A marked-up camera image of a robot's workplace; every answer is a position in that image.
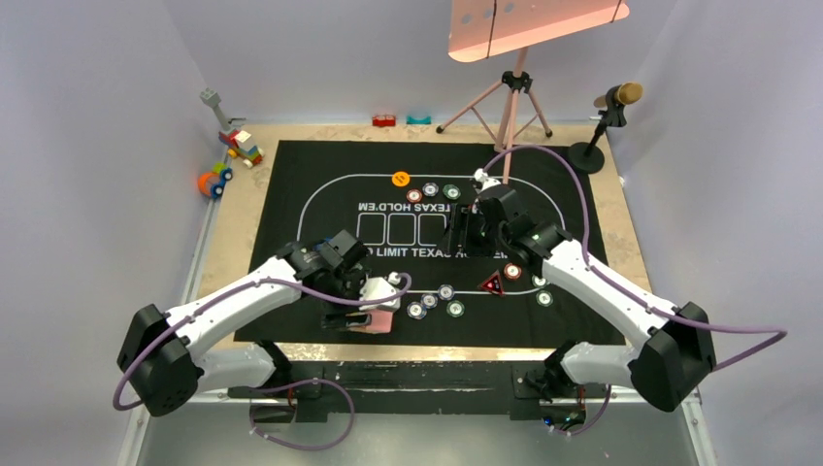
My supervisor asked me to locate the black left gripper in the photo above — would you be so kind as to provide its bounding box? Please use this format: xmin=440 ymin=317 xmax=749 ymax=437
xmin=319 ymin=269 xmax=373 ymax=329

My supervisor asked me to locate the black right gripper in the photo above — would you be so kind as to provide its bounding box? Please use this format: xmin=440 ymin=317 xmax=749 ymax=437
xmin=437 ymin=203 xmax=509 ymax=257

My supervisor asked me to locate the red playing card box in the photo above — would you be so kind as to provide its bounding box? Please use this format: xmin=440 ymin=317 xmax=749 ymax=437
xmin=346 ymin=310 xmax=394 ymax=334

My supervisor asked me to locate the red poker chip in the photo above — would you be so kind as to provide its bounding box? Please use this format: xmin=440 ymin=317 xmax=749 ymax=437
xmin=406 ymin=189 xmax=424 ymax=204
xmin=503 ymin=263 xmax=522 ymax=281

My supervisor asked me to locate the red triangular dealer button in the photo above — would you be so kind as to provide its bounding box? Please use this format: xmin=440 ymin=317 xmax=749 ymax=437
xmin=478 ymin=271 xmax=505 ymax=296

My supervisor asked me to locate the blue poker chip stack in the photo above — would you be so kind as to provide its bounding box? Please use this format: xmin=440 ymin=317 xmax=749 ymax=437
xmin=407 ymin=302 xmax=427 ymax=320

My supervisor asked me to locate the green poker chip stack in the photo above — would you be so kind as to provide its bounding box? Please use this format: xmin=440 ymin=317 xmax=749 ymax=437
xmin=446 ymin=300 xmax=465 ymax=317

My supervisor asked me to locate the orange big blind button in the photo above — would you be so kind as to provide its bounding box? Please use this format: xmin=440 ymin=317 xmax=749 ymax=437
xmin=391 ymin=171 xmax=411 ymax=187

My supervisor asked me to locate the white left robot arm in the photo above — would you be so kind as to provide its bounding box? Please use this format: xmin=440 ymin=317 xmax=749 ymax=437
xmin=113 ymin=230 xmax=412 ymax=416

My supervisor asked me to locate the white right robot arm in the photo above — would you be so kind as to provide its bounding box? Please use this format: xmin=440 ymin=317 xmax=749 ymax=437
xmin=444 ymin=184 xmax=716 ymax=413

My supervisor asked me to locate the black poker felt mat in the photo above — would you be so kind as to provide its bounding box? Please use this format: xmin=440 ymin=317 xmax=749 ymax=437
xmin=236 ymin=141 xmax=621 ymax=349

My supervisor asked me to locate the teal toy block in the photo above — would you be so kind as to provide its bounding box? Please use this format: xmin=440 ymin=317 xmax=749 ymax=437
xmin=406 ymin=114 xmax=432 ymax=125

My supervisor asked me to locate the gold microphone on stand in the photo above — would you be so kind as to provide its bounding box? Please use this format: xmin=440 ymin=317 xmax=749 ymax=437
xmin=567 ymin=82 xmax=643 ymax=175

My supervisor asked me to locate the red toy block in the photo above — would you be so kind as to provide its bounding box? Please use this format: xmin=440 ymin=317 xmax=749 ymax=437
xmin=372 ymin=114 xmax=397 ymax=127

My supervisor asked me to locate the orange toy wheel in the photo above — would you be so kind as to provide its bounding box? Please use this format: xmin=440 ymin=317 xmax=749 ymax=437
xmin=197 ymin=162 xmax=233 ymax=199

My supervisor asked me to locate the colourful toy block train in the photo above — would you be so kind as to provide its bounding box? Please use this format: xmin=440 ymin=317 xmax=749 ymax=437
xmin=199 ymin=87 xmax=265 ymax=169

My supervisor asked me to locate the pink music stand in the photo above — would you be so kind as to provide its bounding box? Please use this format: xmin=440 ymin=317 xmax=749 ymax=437
xmin=436 ymin=0 xmax=630 ymax=150

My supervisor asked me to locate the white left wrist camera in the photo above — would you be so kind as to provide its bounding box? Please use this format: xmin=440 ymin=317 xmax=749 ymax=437
xmin=359 ymin=277 xmax=400 ymax=314

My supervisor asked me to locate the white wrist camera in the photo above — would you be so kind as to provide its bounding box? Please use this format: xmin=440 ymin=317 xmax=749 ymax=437
xmin=472 ymin=168 xmax=501 ymax=194
xmin=359 ymin=277 xmax=400 ymax=314

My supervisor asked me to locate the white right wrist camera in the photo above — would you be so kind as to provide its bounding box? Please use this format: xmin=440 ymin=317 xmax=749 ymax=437
xmin=472 ymin=168 xmax=501 ymax=194

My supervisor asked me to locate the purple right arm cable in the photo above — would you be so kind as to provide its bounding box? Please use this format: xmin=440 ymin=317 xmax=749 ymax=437
xmin=481 ymin=144 xmax=789 ymax=439

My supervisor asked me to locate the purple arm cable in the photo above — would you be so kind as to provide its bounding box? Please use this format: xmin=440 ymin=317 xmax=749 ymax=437
xmin=481 ymin=144 xmax=789 ymax=439
xmin=112 ymin=271 xmax=414 ymax=451

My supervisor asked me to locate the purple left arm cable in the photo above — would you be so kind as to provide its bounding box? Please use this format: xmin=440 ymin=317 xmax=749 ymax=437
xmin=112 ymin=271 xmax=414 ymax=451

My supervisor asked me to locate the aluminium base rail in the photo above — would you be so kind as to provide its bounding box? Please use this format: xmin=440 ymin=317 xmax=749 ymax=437
xmin=115 ymin=192 xmax=718 ymax=466

